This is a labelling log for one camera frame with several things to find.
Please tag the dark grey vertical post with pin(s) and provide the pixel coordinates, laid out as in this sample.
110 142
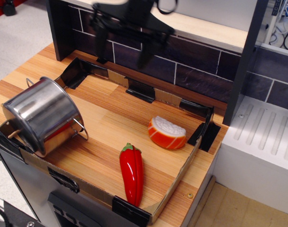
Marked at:
239 85

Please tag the red toy chili pepper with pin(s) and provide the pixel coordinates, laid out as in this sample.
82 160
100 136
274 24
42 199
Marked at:
132 169

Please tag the black wheel on floor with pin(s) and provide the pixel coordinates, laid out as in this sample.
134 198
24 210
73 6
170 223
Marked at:
8 8

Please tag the cardboard fence with black tape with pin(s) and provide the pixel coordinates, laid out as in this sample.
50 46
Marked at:
80 183

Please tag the toy salmon sushi piece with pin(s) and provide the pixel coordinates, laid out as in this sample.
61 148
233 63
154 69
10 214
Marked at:
166 134

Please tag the shiny metal pot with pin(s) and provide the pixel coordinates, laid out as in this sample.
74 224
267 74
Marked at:
44 116

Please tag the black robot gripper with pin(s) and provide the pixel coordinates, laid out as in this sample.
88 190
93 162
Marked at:
132 19

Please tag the white sink drainboard unit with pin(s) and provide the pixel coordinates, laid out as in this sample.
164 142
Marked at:
253 157

